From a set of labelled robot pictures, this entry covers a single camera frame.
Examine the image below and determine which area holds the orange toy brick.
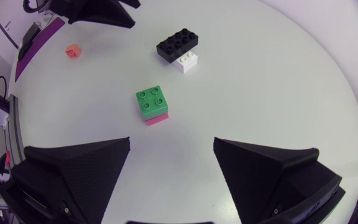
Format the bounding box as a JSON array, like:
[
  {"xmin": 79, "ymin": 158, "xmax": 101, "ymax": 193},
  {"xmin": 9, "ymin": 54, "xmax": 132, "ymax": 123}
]
[{"xmin": 64, "ymin": 43, "xmax": 83, "ymax": 60}]

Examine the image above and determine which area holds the dark mat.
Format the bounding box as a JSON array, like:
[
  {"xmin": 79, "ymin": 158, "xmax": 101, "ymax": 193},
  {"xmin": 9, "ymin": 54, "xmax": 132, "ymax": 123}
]
[{"xmin": 14, "ymin": 16, "xmax": 66, "ymax": 83}]

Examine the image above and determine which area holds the white toy brick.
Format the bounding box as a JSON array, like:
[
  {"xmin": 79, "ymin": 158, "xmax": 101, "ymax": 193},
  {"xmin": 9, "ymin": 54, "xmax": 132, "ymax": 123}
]
[{"xmin": 172, "ymin": 50, "xmax": 198, "ymax": 74}]

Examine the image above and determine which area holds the pink toy brick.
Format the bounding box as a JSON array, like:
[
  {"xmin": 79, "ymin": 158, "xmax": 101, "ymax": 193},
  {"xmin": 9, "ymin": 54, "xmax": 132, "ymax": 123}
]
[{"xmin": 144, "ymin": 112, "xmax": 170, "ymax": 126}]

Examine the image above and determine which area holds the green toy brick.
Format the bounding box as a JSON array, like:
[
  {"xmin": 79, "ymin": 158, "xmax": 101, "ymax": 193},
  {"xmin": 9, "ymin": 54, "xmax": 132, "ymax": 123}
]
[{"xmin": 135, "ymin": 85, "xmax": 169, "ymax": 121}]

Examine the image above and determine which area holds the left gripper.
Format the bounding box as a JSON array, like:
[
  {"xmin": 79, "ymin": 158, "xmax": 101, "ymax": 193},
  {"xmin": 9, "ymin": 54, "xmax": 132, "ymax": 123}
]
[{"xmin": 48, "ymin": 0, "xmax": 141, "ymax": 29}]

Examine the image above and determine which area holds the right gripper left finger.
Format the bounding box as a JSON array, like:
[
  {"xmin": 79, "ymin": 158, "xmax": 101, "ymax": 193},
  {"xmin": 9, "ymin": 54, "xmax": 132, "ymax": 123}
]
[{"xmin": 0, "ymin": 136, "xmax": 131, "ymax": 224}]

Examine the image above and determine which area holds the black toy brick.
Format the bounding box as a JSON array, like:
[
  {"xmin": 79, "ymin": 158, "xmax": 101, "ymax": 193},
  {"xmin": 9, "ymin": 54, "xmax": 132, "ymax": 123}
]
[{"xmin": 155, "ymin": 28, "xmax": 199, "ymax": 64}]

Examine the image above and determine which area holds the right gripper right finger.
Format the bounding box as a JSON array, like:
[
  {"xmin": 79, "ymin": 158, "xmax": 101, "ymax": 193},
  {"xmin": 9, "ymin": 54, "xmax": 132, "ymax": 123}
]
[{"xmin": 213, "ymin": 136, "xmax": 346, "ymax": 224}]

